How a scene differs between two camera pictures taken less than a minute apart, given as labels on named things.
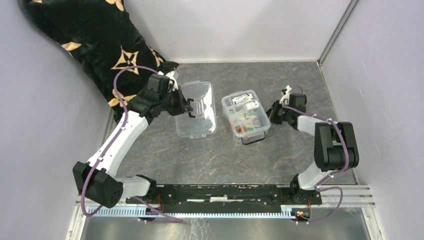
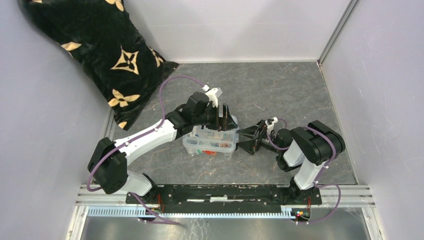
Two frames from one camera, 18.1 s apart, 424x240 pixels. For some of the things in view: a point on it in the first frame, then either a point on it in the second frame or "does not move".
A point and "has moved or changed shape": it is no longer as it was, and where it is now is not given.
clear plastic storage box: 247,120 → 207,142
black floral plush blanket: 103,39 does not move
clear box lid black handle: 200,98 has moved or changed shape
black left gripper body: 173,102 → 209,119
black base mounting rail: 227,194 does not move
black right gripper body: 279,113 → 263,140
